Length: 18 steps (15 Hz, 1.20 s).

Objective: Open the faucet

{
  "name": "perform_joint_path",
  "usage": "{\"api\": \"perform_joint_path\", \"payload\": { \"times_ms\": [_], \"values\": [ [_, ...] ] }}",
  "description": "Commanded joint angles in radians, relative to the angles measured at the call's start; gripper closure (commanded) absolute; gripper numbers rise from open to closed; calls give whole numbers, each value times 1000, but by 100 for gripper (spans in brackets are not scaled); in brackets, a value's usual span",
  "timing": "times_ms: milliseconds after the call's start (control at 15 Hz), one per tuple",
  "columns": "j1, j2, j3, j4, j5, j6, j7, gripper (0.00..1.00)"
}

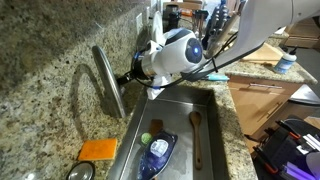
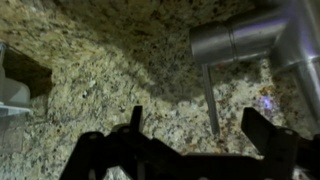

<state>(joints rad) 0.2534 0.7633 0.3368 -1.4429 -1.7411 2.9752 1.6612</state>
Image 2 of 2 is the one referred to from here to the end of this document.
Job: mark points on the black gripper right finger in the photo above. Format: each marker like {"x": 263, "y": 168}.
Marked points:
{"x": 270, "y": 135}

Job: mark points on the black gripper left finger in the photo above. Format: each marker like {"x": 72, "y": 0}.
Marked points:
{"x": 136, "y": 118}

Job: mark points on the stainless steel faucet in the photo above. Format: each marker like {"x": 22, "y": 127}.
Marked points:
{"x": 230, "y": 40}

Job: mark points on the steel gooseneck faucet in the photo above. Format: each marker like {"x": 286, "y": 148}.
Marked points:
{"x": 301, "y": 50}

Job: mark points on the grey dish rack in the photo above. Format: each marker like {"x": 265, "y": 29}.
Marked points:
{"x": 13, "y": 96}

